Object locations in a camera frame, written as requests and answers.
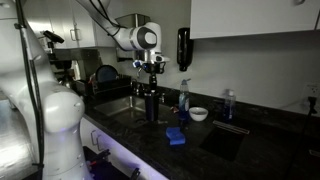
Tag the chrome faucet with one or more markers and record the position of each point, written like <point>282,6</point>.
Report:
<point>140,89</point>

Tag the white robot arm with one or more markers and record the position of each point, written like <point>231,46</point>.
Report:
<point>51,111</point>

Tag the white cabinet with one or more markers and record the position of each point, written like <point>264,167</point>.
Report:
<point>67,19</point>
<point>227,18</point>

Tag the blue sponge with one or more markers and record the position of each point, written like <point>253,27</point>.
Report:
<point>175,136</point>

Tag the blue dish soap bottle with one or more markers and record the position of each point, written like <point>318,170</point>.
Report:
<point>184,101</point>

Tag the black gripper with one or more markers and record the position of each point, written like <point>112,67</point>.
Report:
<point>157,68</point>

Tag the black dish rack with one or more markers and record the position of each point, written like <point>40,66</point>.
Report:
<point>108,88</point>

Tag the white upper cabinet left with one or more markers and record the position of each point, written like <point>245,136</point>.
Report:
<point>67,19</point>

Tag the white lower cabinet drawer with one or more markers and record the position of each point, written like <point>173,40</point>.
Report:
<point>120,157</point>

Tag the clear blue soap bottle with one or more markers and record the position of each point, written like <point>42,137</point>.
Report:
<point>229,105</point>

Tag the white upper cabinet right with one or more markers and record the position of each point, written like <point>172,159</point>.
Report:
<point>227,18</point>

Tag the steel paper towel dispenser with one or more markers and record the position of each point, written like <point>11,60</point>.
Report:
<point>129,21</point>

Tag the black wall soap dispenser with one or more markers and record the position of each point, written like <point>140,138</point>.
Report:
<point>184,49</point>

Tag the black bottle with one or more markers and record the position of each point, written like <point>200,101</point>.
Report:
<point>151,105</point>

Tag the white bowl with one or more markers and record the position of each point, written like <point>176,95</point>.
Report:
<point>198,113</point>

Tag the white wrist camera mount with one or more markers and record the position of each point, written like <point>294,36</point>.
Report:
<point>153,59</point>

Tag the steel sink basin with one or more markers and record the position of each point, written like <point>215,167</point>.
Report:
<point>129,111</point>

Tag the white wall outlet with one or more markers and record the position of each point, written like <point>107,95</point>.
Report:
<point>312,90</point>

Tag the dark blue plate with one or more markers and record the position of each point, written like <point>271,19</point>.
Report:
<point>106,73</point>

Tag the coffee machine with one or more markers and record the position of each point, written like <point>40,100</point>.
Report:
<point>66,70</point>

